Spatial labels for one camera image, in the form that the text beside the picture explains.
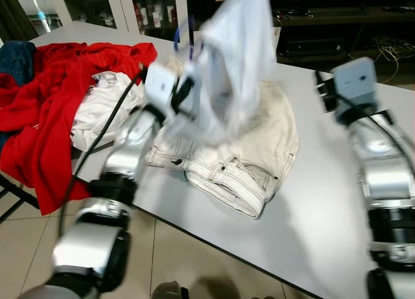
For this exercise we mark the blue denim jeans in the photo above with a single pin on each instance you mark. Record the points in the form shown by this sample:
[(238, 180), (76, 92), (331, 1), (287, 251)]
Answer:
[(16, 62)]

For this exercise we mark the plain red garment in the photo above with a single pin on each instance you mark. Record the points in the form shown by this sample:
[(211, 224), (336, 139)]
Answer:
[(110, 56)]

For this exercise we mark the cream denim trousers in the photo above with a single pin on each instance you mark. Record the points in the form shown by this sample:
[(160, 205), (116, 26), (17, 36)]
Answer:
[(259, 150)]

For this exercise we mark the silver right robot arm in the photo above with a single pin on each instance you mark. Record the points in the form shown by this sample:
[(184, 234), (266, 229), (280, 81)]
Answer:
[(382, 169)]

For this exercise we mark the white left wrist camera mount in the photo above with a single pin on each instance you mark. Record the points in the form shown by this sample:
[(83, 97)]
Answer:
[(161, 85)]

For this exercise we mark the dark grey curtain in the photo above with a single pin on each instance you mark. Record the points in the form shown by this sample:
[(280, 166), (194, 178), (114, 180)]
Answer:
[(13, 13)]

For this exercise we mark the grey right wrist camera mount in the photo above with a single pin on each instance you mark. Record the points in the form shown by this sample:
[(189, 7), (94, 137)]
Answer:
[(355, 82)]

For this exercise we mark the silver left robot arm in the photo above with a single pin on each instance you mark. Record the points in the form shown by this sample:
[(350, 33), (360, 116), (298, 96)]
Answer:
[(130, 156)]

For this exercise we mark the white glass door cabinet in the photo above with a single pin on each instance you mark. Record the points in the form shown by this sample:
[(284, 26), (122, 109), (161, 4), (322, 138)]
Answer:
[(123, 7)]

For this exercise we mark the pale teal plastic object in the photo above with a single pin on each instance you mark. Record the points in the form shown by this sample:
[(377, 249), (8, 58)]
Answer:
[(40, 10)]

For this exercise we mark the red polo shirt white trim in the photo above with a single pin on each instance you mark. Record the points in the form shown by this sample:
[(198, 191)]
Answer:
[(39, 150)]

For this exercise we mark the white polo with blue badge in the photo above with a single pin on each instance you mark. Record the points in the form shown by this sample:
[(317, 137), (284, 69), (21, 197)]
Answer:
[(233, 59)]

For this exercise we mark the black TV stand white drawer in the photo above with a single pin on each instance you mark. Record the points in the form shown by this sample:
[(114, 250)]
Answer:
[(324, 46)]

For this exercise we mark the white table black legs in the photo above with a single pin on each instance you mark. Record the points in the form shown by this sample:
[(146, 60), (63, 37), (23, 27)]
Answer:
[(324, 202)]

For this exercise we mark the white collared shirt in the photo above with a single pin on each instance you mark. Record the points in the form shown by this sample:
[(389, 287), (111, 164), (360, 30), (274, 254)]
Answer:
[(97, 111)]

